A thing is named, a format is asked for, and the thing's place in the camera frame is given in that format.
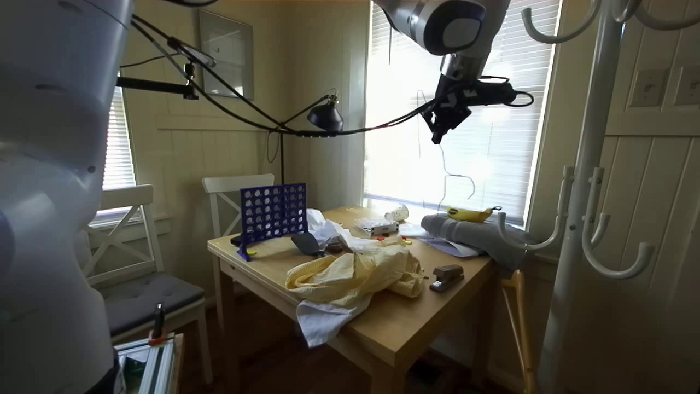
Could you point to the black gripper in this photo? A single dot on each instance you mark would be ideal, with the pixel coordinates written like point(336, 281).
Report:
point(455, 99)

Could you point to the white wire hanger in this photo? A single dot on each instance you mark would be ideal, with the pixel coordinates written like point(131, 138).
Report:
point(447, 175)

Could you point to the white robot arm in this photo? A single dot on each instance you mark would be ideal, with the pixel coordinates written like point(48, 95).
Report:
point(58, 74)

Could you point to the white coat rack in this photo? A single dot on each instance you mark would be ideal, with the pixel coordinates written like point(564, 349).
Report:
point(579, 221)

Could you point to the yellow banana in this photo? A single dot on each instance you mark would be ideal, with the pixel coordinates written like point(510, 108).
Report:
point(469, 215)

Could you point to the black floor lamp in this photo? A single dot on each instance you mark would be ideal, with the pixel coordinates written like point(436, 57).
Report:
point(319, 113)

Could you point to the grey folded cloth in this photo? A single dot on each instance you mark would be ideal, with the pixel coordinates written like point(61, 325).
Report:
point(478, 236)

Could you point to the black stapler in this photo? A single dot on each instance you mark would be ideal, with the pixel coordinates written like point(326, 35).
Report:
point(444, 277)

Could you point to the yellow cloth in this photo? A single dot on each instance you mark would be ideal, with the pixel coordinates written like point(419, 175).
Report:
point(389, 268)

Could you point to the wooden table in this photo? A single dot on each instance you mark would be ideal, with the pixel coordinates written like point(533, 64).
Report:
point(389, 335)

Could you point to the wooden folding stand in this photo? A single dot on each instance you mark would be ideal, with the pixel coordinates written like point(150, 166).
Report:
point(513, 292)

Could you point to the blue connect four grid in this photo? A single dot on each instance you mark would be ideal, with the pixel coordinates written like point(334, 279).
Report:
point(272, 212)

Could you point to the white chair behind table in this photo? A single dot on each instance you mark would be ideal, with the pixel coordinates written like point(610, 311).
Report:
point(223, 197)

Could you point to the white cloth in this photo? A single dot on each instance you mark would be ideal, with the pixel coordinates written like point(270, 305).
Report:
point(319, 319)

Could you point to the white chair with grey cushion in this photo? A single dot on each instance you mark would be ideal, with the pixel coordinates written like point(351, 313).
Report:
point(127, 268)

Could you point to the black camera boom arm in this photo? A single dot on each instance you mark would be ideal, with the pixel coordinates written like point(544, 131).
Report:
point(196, 57)

